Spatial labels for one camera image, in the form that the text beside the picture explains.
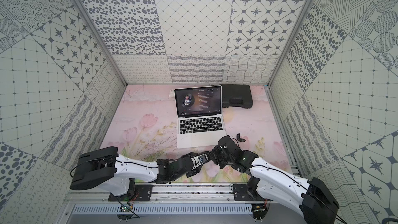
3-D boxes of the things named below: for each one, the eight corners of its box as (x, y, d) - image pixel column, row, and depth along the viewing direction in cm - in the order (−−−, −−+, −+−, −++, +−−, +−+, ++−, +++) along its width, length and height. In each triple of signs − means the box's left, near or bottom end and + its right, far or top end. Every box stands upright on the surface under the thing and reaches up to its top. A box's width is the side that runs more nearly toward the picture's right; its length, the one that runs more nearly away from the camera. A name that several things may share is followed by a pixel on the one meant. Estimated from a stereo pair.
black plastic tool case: (222, 108, 107) (223, 104, 103) (220, 88, 119) (221, 84, 115) (252, 108, 107) (254, 104, 103) (247, 88, 119) (249, 84, 115)
